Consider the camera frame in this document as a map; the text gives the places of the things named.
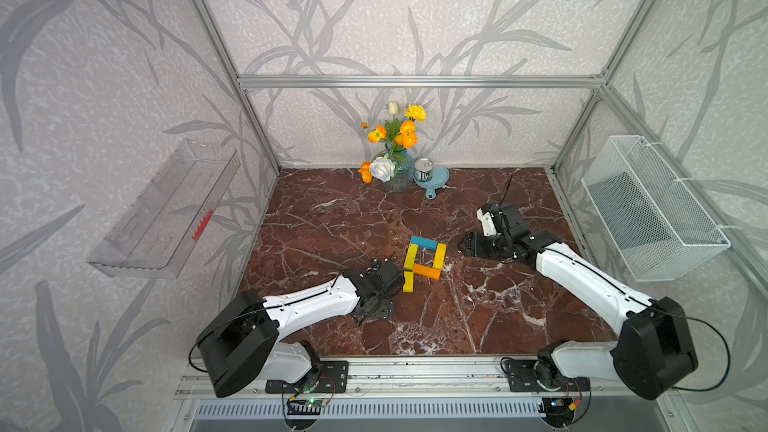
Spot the yellow block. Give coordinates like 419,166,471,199
404,243,419,271
433,243,447,271
402,271,414,293

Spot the orange block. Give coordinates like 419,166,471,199
412,264,441,280

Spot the teal long block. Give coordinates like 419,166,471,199
410,236,438,251

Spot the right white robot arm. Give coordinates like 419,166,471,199
458,204,699,400

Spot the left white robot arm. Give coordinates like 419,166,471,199
194,260,405,398

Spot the light blue dish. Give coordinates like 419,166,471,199
414,167,450,200

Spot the metal tin can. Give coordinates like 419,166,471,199
413,157,434,182

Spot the flower bouquet in vase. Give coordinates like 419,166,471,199
358,101,427,192

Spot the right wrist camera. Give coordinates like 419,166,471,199
476,209,497,237

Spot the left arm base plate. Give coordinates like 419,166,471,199
265,361,350,395

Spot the aluminium front rail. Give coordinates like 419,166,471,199
173,355,679,400

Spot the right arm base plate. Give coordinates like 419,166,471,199
500,357,591,394

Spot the white wire wall basket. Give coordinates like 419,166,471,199
581,135,731,282

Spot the clear plastic wall tray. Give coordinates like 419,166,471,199
87,140,241,279

